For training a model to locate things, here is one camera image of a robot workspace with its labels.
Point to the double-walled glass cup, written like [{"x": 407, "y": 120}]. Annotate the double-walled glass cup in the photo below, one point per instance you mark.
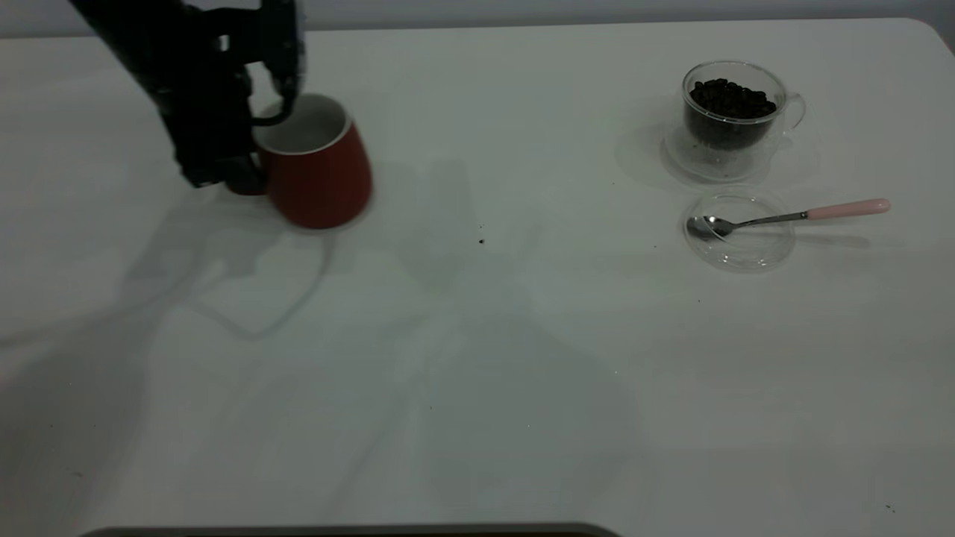
[{"x": 735, "y": 160}]

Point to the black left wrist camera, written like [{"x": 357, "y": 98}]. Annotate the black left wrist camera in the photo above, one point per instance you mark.
[{"x": 268, "y": 30}]

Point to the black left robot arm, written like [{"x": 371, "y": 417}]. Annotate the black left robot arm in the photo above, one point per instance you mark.
[{"x": 134, "y": 37}]

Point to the clear glass lid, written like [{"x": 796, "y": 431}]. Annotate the clear glass lid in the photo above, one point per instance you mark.
[{"x": 739, "y": 253}]

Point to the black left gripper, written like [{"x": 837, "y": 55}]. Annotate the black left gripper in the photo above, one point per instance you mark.
[{"x": 205, "y": 112}]

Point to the coffee beans pile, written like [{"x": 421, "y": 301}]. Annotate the coffee beans pile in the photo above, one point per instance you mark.
[{"x": 727, "y": 108}]

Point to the red ceramic mug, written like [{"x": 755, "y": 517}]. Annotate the red ceramic mug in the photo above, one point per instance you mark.
[{"x": 321, "y": 179}]

